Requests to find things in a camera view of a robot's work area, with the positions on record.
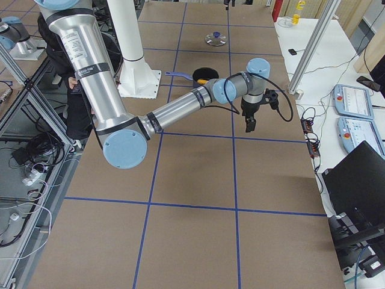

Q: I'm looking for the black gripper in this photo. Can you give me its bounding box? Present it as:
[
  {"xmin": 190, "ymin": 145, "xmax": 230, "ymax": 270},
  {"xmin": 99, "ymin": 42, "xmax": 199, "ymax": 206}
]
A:
[{"xmin": 241, "ymin": 101, "xmax": 260, "ymax": 133}]

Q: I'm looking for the glass pot lid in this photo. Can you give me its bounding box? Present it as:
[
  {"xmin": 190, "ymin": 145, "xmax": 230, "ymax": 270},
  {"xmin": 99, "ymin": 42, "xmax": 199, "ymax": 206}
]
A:
[{"xmin": 205, "ymin": 31, "xmax": 227, "ymax": 46}]

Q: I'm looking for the yellow corn cob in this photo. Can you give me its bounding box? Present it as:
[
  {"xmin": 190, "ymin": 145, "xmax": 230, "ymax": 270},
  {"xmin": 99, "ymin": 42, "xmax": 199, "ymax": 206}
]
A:
[{"xmin": 197, "ymin": 79, "xmax": 208, "ymax": 85}]

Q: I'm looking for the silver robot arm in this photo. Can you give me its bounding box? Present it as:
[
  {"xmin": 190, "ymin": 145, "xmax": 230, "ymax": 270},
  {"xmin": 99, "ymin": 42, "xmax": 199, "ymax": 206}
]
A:
[{"xmin": 38, "ymin": 1, "xmax": 270, "ymax": 169}]

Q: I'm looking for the dark blue saucepan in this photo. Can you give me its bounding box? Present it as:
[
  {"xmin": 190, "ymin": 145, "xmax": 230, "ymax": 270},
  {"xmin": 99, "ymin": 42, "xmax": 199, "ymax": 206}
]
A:
[{"xmin": 164, "ymin": 67, "xmax": 219, "ymax": 89}]

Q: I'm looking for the yellow tape roll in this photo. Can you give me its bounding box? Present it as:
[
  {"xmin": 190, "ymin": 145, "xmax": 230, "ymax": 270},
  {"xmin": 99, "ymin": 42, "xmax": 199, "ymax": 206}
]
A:
[{"xmin": 291, "ymin": 14, "xmax": 300, "ymax": 25}]

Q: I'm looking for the lower teach pendant tablet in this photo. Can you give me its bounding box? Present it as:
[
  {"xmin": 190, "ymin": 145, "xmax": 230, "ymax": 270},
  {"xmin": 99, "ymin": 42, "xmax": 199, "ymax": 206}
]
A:
[{"xmin": 337, "ymin": 116, "xmax": 384, "ymax": 158}]

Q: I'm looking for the teach pendant tablet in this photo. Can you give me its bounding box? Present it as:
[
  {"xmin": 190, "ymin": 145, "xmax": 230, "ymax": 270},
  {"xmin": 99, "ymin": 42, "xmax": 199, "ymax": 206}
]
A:
[
  {"xmin": 337, "ymin": 116, "xmax": 384, "ymax": 158},
  {"xmin": 332, "ymin": 84, "xmax": 374, "ymax": 120}
]

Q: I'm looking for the upper teach pendant tablet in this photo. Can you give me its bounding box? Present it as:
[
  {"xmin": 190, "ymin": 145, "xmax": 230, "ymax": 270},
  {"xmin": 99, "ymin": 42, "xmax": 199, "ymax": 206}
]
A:
[{"xmin": 332, "ymin": 84, "xmax": 374, "ymax": 120}]

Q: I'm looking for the black laptop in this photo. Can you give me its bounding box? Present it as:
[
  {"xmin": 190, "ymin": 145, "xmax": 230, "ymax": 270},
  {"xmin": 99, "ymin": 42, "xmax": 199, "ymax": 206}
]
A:
[{"xmin": 322, "ymin": 141, "xmax": 384, "ymax": 225}]

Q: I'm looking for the black phone on desk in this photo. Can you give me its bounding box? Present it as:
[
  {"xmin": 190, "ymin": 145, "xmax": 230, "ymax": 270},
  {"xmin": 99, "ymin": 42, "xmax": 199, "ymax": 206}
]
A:
[{"xmin": 356, "ymin": 76, "xmax": 381, "ymax": 92}]

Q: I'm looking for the black monitor stand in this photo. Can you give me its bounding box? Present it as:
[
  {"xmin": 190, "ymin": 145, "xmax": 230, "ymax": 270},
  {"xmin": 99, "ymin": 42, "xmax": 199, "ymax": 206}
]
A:
[{"xmin": 328, "ymin": 210, "xmax": 384, "ymax": 278}]

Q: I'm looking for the person in black jacket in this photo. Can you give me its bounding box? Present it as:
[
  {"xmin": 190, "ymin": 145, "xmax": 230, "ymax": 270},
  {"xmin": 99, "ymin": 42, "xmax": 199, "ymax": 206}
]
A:
[{"xmin": 37, "ymin": 14, "xmax": 124, "ymax": 141}]

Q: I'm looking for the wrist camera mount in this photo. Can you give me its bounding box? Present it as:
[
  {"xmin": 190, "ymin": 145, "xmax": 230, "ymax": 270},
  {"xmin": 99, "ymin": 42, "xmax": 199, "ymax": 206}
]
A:
[{"xmin": 260, "ymin": 89, "xmax": 279, "ymax": 111}]

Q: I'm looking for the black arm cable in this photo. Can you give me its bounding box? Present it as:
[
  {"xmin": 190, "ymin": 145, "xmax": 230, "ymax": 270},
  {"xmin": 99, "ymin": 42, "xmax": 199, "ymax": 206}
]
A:
[{"xmin": 207, "ymin": 73, "xmax": 294, "ymax": 122}]

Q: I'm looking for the aluminium frame post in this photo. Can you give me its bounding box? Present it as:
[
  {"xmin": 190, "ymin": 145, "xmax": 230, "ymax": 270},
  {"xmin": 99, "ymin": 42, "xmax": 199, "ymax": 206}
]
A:
[{"xmin": 288, "ymin": 0, "xmax": 341, "ymax": 94}]

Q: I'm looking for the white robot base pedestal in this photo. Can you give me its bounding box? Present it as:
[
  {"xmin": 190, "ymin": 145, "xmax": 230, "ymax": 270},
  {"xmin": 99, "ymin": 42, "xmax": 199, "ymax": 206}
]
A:
[{"xmin": 108, "ymin": 0, "xmax": 161, "ymax": 99}]

